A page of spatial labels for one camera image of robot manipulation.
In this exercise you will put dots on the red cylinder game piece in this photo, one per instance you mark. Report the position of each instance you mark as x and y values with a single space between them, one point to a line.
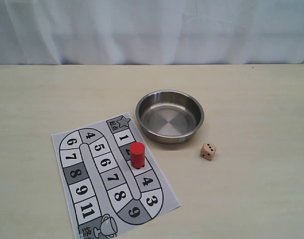
137 155

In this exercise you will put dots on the wooden die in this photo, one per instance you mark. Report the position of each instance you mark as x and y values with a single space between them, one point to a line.
208 151

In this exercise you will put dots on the stainless steel bowl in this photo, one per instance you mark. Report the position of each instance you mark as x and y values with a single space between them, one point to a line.
169 116

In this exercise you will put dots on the paper game board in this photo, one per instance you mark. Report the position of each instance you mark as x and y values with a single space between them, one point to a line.
106 196

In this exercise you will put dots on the white curtain backdrop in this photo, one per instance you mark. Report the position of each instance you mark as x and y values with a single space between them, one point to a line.
153 32

